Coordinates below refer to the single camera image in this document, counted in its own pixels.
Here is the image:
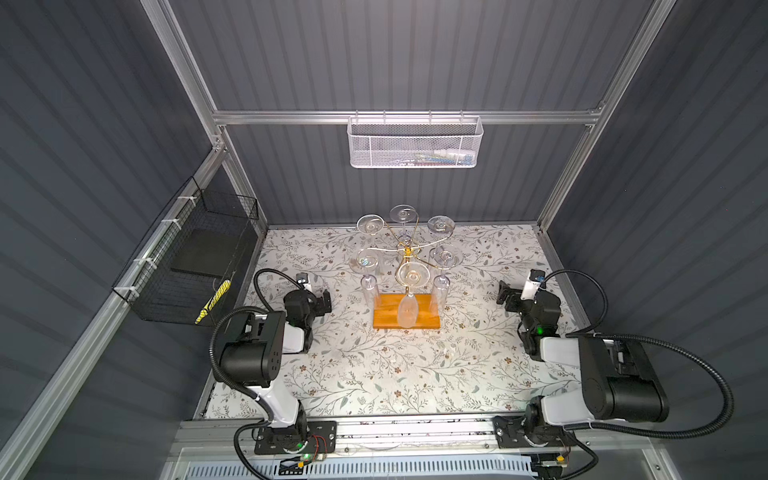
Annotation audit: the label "clear wine glass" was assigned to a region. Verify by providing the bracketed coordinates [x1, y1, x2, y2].
[395, 260, 430, 329]
[349, 248, 380, 310]
[427, 215, 455, 236]
[390, 204, 419, 224]
[429, 245, 463, 317]
[356, 214, 386, 236]

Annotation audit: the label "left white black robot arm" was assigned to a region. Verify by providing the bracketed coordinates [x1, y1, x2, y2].
[208, 289, 332, 452]

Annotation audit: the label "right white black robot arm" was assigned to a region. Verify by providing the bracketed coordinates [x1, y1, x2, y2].
[493, 270, 669, 448]

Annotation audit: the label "orange wooden rack base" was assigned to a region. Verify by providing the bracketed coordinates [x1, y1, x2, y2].
[372, 294, 441, 330]

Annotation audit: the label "floral table mat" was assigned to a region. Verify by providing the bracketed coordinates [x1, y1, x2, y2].
[246, 225, 579, 417]

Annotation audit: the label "yellow striped item in basket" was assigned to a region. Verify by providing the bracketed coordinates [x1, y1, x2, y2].
[195, 279, 232, 325]

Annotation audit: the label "items in white basket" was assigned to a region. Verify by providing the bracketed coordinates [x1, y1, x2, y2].
[392, 149, 476, 168]

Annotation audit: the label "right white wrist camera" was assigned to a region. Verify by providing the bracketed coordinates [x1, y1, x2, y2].
[520, 269, 546, 300]

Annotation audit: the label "right black corrugated cable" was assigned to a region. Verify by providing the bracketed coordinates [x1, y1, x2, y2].
[539, 268, 735, 440]

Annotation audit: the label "black corrugated cable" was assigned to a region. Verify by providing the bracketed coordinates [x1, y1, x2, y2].
[208, 267, 301, 480]
[539, 268, 735, 440]

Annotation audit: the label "gold wire glass rack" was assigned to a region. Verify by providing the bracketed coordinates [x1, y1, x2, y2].
[363, 216, 455, 282]

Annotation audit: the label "black wire mesh basket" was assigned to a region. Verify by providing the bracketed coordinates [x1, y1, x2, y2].
[113, 178, 260, 327]

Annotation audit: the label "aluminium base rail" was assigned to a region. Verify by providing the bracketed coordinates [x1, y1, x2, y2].
[160, 413, 671, 479]

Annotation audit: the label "left black corrugated cable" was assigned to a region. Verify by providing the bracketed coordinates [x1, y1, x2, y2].
[208, 267, 301, 480]

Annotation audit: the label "white wire mesh basket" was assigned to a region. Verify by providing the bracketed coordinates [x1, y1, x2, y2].
[346, 114, 484, 169]

